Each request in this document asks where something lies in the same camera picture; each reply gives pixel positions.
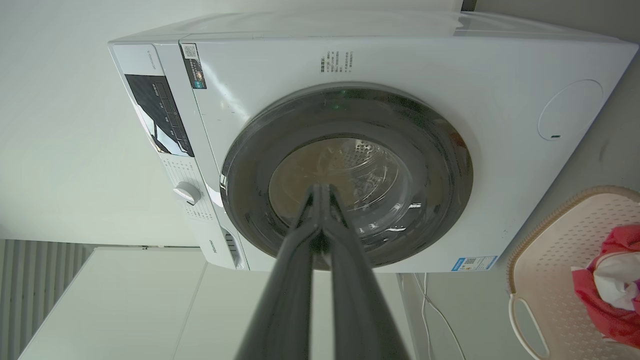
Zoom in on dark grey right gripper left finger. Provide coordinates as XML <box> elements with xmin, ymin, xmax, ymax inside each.
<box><xmin>235</xmin><ymin>184</ymin><xmax>322</xmax><ymax>360</ymax></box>

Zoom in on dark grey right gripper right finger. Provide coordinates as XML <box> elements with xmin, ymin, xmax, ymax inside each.
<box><xmin>320</xmin><ymin>184</ymin><xmax>411</xmax><ymax>360</ymax></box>

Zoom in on round dark washing machine door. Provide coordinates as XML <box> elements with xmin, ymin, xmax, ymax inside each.
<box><xmin>220</xmin><ymin>83</ymin><xmax>474</xmax><ymax>271</ymax></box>

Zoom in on white front-load washing machine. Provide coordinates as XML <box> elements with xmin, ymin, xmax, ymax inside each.
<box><xmin>107</xmin><ymin>11</ymin><xmax>640</xmax><ymax>274</ymax></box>

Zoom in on white program dial knob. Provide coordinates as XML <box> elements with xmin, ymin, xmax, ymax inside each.
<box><xmin>173</xmin><ymin>181</ymin><xmax>202</xmax><ymax>206</ymax></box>

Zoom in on white cabinet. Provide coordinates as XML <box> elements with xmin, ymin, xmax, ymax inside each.
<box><xmin>17</xmin><ymin>246</ymin><xmax>416</xmax><ymax>360</ymax></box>

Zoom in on beige perforated laundry basket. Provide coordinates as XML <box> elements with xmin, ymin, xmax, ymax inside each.
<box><xmin>506</xmin><ymin>186</ymin><xmax>640</xmax><ymax>360</ymax></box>

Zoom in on red garment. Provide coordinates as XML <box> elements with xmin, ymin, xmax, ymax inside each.
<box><xmin>571</xmin><ymin>225</ymin><xmax>640</xmax><ymax>349</ymax></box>

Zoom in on grey ribbed radiator panel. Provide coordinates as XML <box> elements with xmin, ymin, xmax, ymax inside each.
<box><xmin>0</xmin><ymin>239</ymin><xmax>96</xmax><ymax>360</ymax></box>

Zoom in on white garment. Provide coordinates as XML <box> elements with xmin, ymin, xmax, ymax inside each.
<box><xmin>592</xmin><ymin>252</ymin><xmax>640</xmax><ymax>312</ymax></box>

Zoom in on thin white power cable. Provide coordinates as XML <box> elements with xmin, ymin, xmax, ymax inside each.
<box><xmin>413</xmin><ymin>272</ymin><xmax>467</xmax><ymax>360</ymax></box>

